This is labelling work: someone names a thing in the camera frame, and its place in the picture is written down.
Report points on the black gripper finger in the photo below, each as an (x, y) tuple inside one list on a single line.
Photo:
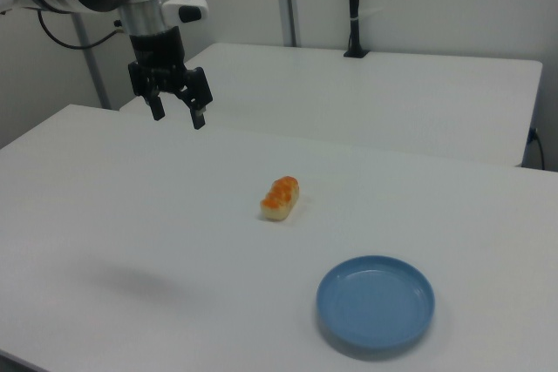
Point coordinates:
[(156, 107), (198, 99)]

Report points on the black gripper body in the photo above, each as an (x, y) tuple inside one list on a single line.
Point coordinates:
[(157, 52)]

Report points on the orange topped bread loaf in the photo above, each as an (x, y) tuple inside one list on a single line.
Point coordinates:
[(281, 200)]

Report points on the blue round plate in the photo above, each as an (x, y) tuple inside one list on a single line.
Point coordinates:
[(376, 302)]

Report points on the black camera stand pole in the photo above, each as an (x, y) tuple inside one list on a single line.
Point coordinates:
[(354, 6)]

